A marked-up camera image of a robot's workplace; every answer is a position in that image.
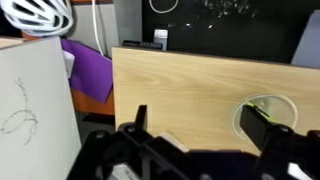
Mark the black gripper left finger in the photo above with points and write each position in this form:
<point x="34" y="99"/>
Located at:
<point x="141" y="116"/>

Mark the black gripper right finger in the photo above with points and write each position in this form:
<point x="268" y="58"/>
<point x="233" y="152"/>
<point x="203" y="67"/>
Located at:
<point x="258" y="128"/>

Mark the clear glass bowl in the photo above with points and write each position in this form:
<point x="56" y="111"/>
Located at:
<point x="283" y="106"/>

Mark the orange furniture edge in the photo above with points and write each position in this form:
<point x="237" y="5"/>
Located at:
<point x="91" y="104"/>

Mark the purple cloth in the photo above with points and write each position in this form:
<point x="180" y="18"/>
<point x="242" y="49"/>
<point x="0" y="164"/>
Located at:
<point x="90" y="73"/>

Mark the flat black device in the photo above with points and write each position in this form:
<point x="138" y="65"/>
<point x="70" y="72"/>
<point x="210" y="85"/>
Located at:
<point x="140" y="44"/>

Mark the small grey box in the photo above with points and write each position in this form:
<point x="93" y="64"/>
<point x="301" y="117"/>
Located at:
<point x="161" y="37"/>

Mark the grey partition panel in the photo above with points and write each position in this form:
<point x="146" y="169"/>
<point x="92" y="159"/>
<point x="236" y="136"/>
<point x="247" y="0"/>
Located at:
<point x="123" y="23"/>

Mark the grey slanted panel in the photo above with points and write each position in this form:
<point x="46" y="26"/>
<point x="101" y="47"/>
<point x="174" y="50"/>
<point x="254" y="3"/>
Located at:
<point x="308" y="43"/>

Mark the grey board with scribble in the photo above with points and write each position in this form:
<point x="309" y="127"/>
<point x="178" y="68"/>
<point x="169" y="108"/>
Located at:
<point x="36" y="110"/>

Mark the white bicycle helmet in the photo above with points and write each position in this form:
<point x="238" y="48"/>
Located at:
<point x="36" y="16"/>

